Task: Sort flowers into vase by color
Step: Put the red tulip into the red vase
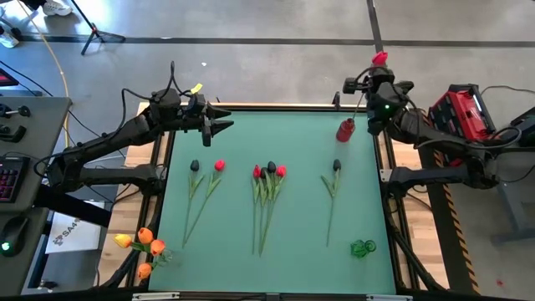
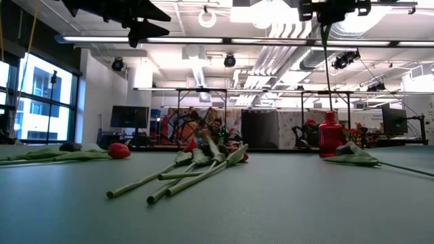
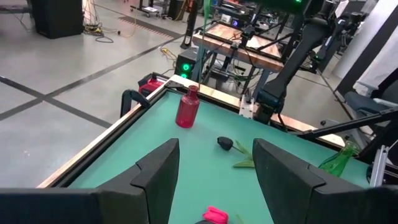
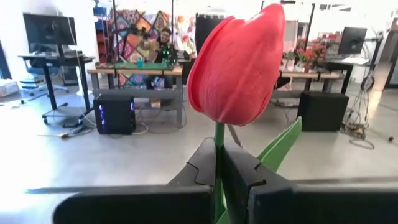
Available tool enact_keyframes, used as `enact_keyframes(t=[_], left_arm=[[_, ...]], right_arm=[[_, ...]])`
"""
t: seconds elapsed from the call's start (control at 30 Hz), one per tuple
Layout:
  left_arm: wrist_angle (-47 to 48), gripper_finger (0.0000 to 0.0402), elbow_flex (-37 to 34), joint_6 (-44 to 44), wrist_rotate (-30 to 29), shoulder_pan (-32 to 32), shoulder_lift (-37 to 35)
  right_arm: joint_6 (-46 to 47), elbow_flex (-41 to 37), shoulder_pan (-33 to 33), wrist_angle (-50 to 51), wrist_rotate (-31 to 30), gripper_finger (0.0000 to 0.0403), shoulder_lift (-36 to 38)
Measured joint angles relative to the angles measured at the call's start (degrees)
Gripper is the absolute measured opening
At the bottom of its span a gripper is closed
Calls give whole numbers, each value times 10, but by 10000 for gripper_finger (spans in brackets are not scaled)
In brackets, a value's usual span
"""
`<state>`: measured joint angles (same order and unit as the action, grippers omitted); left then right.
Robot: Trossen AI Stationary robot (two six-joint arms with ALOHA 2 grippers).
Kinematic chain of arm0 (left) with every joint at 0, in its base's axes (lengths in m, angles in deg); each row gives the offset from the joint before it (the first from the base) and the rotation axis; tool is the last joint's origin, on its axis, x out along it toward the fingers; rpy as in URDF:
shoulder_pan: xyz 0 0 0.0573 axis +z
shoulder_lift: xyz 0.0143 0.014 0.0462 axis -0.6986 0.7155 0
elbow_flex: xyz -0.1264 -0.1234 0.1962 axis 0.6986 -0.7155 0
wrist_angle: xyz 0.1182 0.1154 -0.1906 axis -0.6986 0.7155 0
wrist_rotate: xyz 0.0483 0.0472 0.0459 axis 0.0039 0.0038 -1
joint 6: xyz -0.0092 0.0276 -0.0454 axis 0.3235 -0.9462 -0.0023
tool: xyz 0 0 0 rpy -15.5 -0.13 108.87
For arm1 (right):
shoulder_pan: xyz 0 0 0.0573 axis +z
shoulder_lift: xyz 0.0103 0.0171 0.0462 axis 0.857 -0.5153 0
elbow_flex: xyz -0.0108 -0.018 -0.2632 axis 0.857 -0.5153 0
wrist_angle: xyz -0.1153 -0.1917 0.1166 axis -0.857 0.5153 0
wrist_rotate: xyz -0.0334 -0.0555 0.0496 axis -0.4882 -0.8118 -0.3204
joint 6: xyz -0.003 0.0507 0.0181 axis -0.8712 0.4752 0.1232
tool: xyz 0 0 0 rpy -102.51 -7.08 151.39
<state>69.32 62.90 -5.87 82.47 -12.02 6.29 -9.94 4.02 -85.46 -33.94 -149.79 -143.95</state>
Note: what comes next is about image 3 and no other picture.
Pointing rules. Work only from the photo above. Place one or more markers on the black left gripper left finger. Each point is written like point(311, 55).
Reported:
point(161, 174)

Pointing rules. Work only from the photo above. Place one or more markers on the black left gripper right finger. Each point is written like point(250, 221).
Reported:
point(280, 180)

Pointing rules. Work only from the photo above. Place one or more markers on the black artificial tulip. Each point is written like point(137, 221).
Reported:
point(224, 143)

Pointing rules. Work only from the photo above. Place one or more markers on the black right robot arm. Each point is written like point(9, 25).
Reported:
point(298, 56)

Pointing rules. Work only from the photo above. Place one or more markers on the black background robot arm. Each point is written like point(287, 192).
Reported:
point(335, 37)

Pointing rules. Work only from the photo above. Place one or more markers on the green glass vase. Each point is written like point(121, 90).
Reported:
point(337, 160)

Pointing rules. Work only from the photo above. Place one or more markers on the red bottle vase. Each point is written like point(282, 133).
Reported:
point(187, 109)

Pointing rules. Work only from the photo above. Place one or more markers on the teal green table mat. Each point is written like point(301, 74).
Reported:
point(205, 174)

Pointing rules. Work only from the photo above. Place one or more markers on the black table clamp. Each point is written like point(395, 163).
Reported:
point(133, 98)

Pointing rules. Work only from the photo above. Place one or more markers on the silver aluminium extrusion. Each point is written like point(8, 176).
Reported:
point(379, 165)

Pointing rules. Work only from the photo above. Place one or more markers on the black computer tower green lights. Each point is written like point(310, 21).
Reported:
point(186, 63)

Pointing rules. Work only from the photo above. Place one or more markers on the black speaker cabinet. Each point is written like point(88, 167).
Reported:
point(57, 17)

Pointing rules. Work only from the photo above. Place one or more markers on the black diagonal frame brace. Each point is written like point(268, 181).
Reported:
point(348, 124)

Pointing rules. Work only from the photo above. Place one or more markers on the wooden workbench black frame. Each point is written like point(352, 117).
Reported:
point(239, 43)

